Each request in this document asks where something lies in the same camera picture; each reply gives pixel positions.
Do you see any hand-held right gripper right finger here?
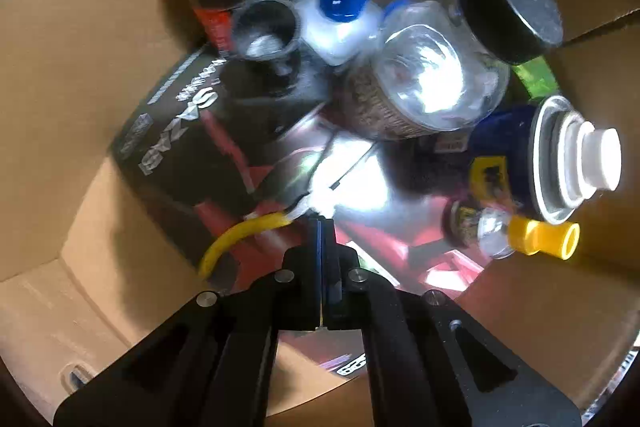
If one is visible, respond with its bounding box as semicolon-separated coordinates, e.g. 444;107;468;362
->
320;217;583;427

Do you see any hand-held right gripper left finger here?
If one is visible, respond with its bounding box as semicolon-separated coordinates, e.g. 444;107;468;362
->
52;217;323;427

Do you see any clear bottle yellow cap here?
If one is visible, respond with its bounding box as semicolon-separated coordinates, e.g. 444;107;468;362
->
442;202;581;262

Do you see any black tube stand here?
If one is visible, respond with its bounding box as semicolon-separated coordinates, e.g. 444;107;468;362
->
220;0;331;132

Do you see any green plastic item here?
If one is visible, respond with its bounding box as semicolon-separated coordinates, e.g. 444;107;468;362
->
512;57;558;100

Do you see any printed cardboard box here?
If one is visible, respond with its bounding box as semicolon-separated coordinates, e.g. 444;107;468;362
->
0;0;640;427

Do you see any black red model kit box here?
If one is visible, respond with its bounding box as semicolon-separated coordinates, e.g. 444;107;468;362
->
107;44;501;380

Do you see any blue spray can white nozzle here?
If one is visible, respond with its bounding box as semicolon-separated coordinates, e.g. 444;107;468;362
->
467;96;622;225

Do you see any clear jar black lid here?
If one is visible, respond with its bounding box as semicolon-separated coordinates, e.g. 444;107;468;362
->
342;0;565;142

